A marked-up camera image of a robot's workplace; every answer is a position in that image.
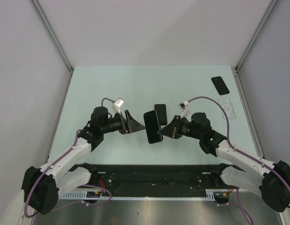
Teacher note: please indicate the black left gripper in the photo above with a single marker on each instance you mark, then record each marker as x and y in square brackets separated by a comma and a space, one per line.
[129, 125]

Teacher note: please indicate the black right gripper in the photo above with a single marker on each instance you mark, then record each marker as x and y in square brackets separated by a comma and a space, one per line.
[170, 130]

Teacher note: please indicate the black phone case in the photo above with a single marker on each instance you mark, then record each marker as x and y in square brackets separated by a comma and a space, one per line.
[153, 126]

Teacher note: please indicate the black smartphone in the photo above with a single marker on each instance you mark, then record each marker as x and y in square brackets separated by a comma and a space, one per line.
[162, 114]

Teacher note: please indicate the clear magsafe phone case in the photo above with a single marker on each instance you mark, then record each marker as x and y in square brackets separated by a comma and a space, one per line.
[227, 105]

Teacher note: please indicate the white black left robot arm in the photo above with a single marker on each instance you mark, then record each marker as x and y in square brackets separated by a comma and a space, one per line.
[44, 186]

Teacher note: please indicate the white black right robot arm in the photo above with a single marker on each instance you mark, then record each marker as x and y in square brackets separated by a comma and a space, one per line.
[266, 179]

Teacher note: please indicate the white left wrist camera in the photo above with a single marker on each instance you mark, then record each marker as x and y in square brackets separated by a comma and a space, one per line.
[116, 105]

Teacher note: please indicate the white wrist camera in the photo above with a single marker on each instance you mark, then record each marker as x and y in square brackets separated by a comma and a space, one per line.
[185, 109]
[116, 105]

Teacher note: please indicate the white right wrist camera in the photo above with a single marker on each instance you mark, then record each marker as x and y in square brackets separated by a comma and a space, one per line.
[185, 109]

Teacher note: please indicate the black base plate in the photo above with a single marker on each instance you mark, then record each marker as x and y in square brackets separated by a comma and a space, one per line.
[166, 177]

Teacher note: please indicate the grey slotted cable duct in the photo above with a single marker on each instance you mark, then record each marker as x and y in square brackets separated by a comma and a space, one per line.
[88, 194]

